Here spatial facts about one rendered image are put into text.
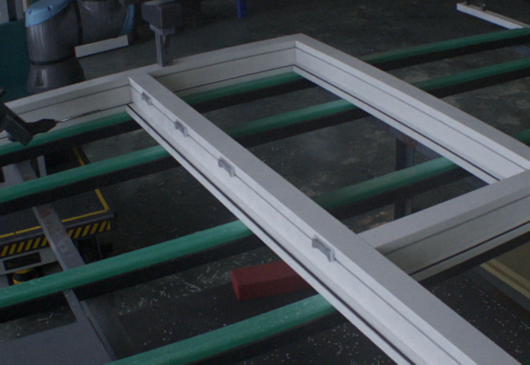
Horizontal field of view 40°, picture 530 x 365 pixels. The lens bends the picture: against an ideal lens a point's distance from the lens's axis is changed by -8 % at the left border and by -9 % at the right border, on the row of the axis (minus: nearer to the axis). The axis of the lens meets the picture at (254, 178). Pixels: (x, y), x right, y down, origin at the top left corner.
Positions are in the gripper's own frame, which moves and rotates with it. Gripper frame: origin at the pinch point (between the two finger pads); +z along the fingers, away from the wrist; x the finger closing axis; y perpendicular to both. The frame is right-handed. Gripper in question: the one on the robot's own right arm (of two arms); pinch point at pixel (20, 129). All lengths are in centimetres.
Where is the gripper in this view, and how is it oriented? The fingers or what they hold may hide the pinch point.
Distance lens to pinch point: 155.7
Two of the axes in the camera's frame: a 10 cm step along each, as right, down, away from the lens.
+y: 7.2, -6.9, -0.4
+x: -4.7, -5.3, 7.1
